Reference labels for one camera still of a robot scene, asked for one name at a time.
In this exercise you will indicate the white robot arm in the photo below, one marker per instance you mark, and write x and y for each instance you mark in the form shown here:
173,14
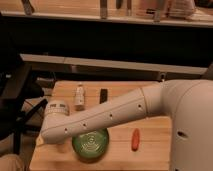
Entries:
189,104

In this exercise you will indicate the green ceramic bowl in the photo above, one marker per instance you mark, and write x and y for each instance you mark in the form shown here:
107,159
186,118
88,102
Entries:
91,145

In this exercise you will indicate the black rectangular bar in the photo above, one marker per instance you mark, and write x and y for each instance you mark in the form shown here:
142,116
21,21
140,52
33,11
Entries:
103,95

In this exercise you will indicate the small white bottle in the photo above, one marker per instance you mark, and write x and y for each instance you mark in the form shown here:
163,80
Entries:
79,97

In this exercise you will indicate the orange carrot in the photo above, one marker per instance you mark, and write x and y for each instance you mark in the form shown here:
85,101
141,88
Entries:
135,140

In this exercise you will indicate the black office chair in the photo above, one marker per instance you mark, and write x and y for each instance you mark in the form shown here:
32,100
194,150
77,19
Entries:
17,83

